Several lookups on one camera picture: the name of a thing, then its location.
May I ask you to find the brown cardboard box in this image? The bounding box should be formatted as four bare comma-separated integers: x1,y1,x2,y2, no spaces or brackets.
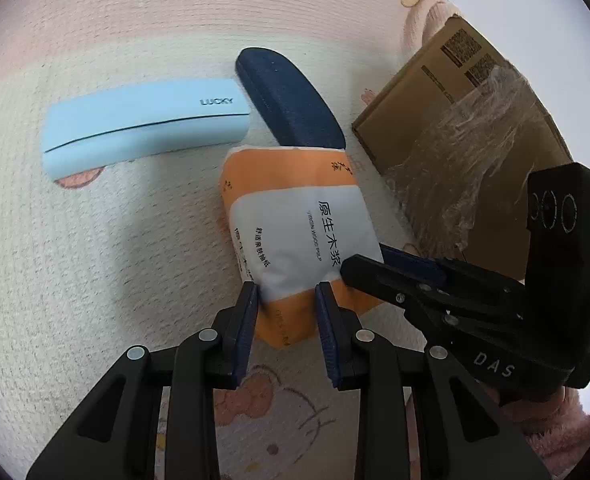
350,14,574,281

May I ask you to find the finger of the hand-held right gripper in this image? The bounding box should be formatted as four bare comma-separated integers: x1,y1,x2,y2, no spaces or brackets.
339,253,476,328
378,243,527,293

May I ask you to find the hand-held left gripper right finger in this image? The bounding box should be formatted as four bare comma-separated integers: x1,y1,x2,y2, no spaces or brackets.
314,281,553,480

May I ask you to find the dark blue glasses case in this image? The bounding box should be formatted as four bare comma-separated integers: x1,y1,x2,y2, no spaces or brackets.
234,47,347,151

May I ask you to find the pink cartoon printed mat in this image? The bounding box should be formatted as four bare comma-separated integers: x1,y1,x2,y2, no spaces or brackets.
0,0,590,480

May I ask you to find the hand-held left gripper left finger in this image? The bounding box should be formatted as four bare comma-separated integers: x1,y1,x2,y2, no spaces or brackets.
25,281,262,480

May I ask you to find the light blue glasses case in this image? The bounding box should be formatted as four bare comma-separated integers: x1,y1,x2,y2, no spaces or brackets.
41,77,252,184

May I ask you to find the orange and white tissue pack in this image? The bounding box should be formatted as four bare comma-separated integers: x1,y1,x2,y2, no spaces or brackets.
222,145,387,351

